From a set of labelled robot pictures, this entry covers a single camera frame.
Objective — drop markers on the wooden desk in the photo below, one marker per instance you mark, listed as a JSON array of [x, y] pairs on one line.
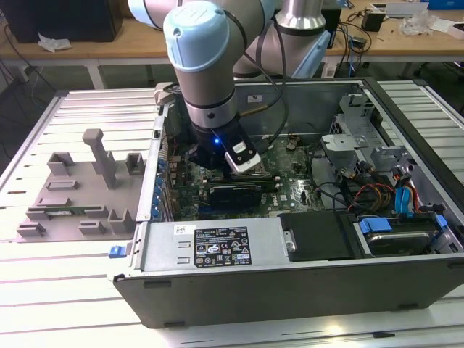
[[108, 47]]

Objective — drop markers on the grey power supply with label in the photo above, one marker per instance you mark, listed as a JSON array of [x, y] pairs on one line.
[[163, 250]]

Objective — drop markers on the small black cube box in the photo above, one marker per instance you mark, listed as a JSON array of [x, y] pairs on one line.
[[373, 21]]

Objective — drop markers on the green RAM stick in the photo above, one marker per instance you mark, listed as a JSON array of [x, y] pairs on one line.
[[72, 211]]

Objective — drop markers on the hard disk in carrier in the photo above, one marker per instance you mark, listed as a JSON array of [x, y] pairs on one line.
[[395, 244]]

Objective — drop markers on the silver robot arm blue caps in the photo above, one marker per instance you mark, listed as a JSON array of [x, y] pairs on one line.
[[203, 83]]

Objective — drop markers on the CPU socket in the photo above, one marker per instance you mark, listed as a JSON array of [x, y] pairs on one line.
[[264, 168]]

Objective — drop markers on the crumpled white paper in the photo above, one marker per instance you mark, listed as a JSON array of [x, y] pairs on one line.
[[54, 42]]

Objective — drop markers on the black graphics card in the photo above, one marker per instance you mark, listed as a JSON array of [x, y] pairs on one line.
[[235, 197]]

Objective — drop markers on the flat white box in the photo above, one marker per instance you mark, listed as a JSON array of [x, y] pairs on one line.
[[455, 30]]

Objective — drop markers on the black computer tower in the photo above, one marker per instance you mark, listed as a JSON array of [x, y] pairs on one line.
[[72, 18]]

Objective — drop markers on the tall black box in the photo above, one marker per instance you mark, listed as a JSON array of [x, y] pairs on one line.
[[335, 29]]

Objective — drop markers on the blue box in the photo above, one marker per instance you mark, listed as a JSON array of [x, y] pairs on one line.
[[446, 4]]

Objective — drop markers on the open dark PC case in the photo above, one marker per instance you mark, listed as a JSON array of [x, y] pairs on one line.
[[290, 297]]

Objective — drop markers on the black RAM slot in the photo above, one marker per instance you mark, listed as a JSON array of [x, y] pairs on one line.
[[214, 179], [268, 185]]

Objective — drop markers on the silver metal drive cage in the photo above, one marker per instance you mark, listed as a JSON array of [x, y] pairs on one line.
[[340, 145]]

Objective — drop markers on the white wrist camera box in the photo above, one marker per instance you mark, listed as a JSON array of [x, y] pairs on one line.
[[246, 163]]

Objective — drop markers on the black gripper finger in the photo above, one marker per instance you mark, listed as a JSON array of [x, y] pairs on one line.
[[200, 157]]

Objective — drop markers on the crumpled clear plastic bag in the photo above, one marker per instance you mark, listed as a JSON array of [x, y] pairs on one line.
[[417, 23]]

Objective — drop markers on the black drive bay cover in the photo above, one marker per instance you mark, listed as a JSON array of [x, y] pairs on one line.
[[319, 235]]

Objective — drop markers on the grey parts rack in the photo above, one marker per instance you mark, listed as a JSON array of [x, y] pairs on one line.
[[83, 181]]

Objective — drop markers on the grey case release latch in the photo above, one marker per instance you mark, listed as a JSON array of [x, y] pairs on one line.
[[161, 96]]

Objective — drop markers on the green motherboard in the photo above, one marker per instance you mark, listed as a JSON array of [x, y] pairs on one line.
[[293, 181]]

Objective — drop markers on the small black adapter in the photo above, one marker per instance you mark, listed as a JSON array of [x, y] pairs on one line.
[[359, 42]]

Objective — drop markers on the blue plastic tab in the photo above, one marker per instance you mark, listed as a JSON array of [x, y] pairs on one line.
[[116, 252]]

